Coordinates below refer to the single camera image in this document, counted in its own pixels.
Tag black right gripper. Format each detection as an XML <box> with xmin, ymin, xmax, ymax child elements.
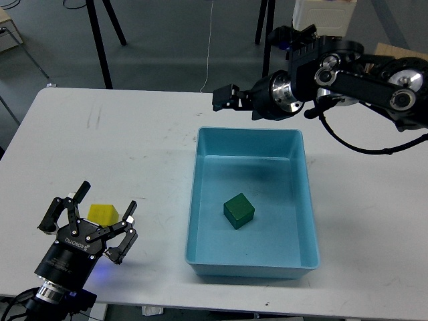
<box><xmin>212</xmin><ymin>71</ymin><xmax>294</xmax><ymax>120</ymax></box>

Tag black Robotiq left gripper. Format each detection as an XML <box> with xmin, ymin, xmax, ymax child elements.
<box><xmin>35</xmin><ymin>181</ymin><xmax>138</xmax><ymax>290</ymax></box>

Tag yellow wooden block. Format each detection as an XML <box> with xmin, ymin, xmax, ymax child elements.
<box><xmin>87</xmin><ymin>204</ymin><xmax>119</xmax><ymax>227</ymax></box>

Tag green wooden block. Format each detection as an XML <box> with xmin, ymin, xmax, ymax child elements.
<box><xmin>223</xmin><ymin>193</ymin><xmax>255</xmax><ymax>229</ymax></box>

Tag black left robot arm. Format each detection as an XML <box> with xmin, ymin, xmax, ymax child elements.
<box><xmin>1</xmin><ymin>181</ymin><xmax>138</xmax><ymax>320</ymax></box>

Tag light blue plastic box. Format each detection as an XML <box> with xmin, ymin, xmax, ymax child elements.
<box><xmin>185</xmin><ymin>127</ymin><xmax>320</xmax><ymax>280</ymax></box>

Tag white table leg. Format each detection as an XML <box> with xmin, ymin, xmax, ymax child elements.
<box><xmin>89</xmin><ymin>303</ymin><xmax>108</xmax><ymax>320</ymax></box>

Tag crumpled white paper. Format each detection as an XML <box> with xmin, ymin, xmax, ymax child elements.
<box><xmin>142</xmin><ymin>306</ymin><xmax>164</xmax><ymax>316</ymax></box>

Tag black trestle legs right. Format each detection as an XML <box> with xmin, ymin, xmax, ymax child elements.
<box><xmin>254</xmin><ymin>0</ymin><xmax>276</xmax><ymax>78</ymax></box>

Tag black trestle legs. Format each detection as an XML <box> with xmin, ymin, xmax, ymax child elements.
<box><xmin>85</xmin><ymin>0</ymin><xmax>127</xmax><ymax>90</ymax></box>
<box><xmin>254</xmin><ymin>0</ymin><xmax>276</xmax><ymax>78</ymax></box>

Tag white plastic crate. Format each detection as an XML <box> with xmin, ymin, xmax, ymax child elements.
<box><xmin>292</xmin><ymin>0</ymin><xmax>357</xmax><ymax>37</ymax></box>

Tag grey metal chair leg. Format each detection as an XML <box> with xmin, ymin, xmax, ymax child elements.
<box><xmin>1</xmin><ymin>27</ymin><xmax>52</xmax><ymax>88</ymax></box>

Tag black trestle legs left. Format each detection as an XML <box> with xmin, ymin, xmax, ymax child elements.
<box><xmin>85</xmin><ymin>0</ymin><xmax>127</xmax><ymax>90</ymax></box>

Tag light wood furniture piece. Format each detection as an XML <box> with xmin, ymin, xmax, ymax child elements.
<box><xmin>0</xmin><ymin>8</ymin><xmax>23</xmax><ymax>52</ymax></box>

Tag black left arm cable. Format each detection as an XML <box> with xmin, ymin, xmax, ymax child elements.
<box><xmin>0</xmin><ymin>290</ymin><xmax>37</xmax><ymax>321</ymax></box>

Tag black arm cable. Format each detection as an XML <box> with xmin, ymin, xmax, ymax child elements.
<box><xmin>0</xmin><ymin>290</ymin><xmax>37</xmax><ymax>321</ymax></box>
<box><xmin>317</xmin><ymin>110</ymin><xmax>428</xmax><ymax>155</ymax></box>

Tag white hanging cord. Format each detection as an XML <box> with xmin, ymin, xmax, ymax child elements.
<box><xmin>199</xmin><ymin>0</ymin><xmax>215</xmax><ymax>94</ymax></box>

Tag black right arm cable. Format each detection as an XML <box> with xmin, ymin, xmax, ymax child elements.
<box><xmin>317</xmin><ymin>110</ymin><xmax>428</xmax><ymax>155</ymax></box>

